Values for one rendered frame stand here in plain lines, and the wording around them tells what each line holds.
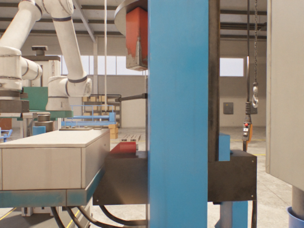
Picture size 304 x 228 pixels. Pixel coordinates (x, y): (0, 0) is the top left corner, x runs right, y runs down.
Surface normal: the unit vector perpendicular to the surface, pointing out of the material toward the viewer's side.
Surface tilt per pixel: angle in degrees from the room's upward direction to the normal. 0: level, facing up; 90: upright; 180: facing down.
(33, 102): 90
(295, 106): 90
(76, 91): 129
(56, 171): 90
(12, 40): 67
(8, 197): 90
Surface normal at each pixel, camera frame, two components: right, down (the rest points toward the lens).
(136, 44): -0.70, 0.01
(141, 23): 0.71, 0.01
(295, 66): -1.00, 0.00
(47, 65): 0.03, 0.02
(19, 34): 0.91, -0.23
